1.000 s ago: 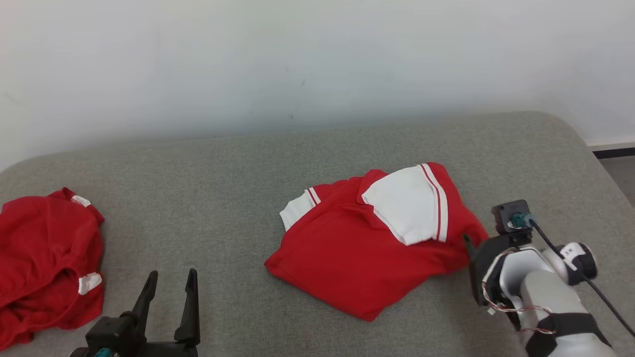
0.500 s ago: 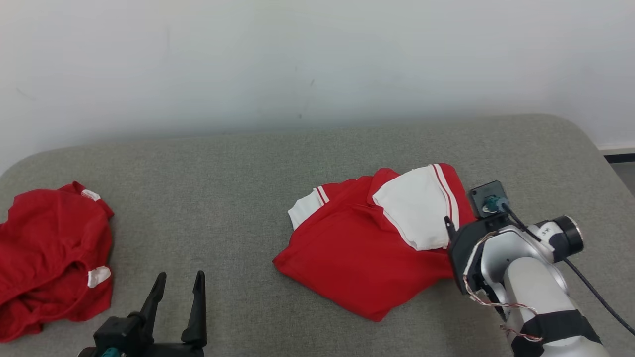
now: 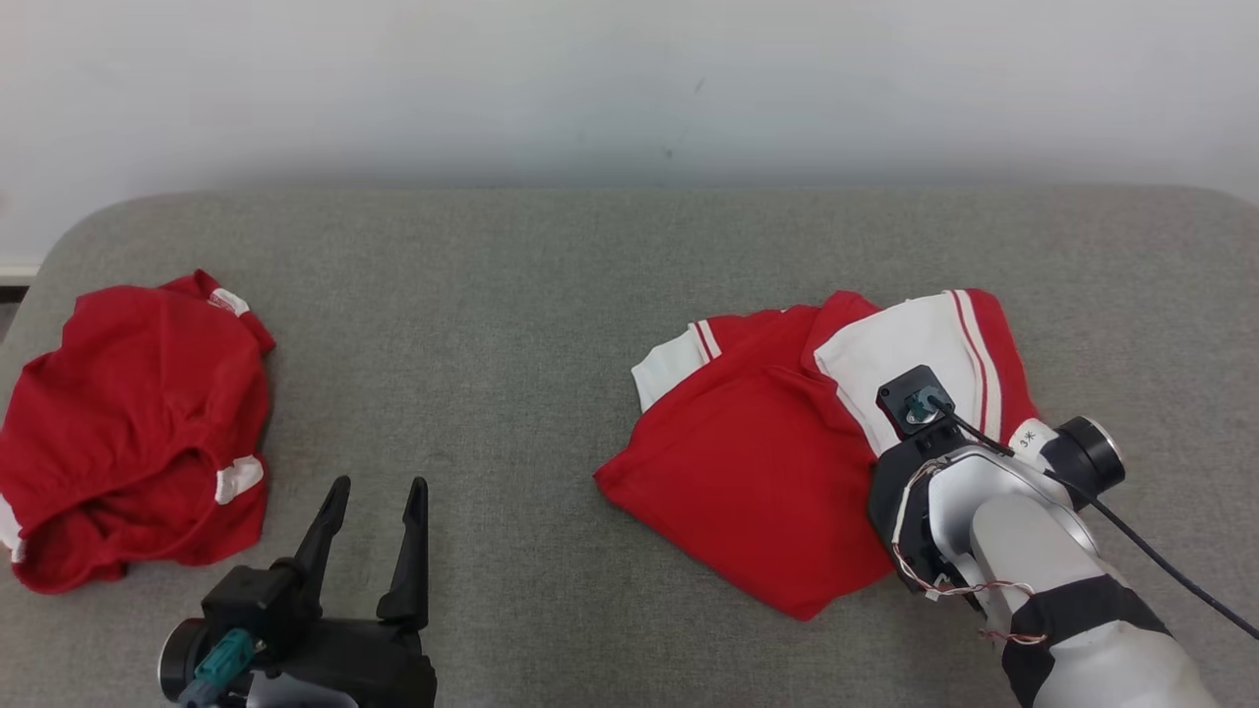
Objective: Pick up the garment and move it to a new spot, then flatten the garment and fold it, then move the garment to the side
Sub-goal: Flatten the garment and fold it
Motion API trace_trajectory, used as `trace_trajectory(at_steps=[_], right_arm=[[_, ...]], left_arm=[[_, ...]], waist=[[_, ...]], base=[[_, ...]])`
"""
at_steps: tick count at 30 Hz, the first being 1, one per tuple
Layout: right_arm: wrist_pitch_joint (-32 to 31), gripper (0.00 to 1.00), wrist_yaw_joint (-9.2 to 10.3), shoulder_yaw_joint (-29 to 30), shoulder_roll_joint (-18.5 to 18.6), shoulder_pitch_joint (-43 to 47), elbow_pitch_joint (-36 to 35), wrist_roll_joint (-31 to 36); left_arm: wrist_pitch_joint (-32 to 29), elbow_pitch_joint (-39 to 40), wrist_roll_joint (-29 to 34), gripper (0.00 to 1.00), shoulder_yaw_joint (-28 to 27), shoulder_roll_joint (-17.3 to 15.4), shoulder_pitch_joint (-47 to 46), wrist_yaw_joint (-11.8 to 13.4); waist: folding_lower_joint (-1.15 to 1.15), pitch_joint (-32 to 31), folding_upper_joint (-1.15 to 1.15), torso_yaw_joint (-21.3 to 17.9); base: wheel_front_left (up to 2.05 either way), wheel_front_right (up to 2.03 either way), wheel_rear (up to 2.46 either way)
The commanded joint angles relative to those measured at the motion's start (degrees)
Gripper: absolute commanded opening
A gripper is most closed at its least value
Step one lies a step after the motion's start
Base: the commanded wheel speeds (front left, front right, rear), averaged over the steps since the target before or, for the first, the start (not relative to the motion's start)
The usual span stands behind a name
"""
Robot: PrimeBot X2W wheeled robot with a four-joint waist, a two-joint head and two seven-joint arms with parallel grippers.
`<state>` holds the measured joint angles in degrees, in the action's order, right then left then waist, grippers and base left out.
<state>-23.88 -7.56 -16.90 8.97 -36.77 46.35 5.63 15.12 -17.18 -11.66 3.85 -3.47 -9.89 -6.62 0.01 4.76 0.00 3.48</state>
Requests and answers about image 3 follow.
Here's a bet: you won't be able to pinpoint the red Bulls 23 jersey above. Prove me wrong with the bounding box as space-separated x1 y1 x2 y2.
593 287 1044 622

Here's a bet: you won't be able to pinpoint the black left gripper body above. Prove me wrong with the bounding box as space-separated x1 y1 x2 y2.
252 559 440 708

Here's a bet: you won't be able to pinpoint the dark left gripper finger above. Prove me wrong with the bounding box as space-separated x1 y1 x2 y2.
292 477 352 627
377 478 431 631

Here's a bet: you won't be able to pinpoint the thin red white wire bundle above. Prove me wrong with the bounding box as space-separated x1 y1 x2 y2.
889 456 1049 648

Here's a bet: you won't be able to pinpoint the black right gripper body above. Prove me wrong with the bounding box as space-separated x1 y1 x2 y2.
868 431 977 591

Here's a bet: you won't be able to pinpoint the red shorts with white patches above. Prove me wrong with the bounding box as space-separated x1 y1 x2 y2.
0 269 277 597

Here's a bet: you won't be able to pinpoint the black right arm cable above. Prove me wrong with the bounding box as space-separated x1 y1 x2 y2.
928 396 1259 642

